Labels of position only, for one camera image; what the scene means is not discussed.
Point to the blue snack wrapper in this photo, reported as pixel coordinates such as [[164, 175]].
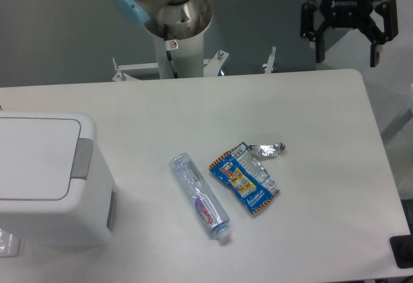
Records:
[[239, 169]]

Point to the clear plastic object left edge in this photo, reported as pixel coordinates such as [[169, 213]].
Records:
[[9, 244]]

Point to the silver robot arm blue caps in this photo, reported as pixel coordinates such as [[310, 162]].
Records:
[[378, 22]]

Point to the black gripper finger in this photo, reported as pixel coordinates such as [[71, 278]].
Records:
[[307, 29], [387, 9]]

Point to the black object at table edge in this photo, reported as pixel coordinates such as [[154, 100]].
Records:
[[402, 250]]

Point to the crushed clear plastic bottle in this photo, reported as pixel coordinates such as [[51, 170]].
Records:
[[210, 211]]

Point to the white push-lid trash can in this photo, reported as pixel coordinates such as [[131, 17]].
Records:
[[56, 187]]

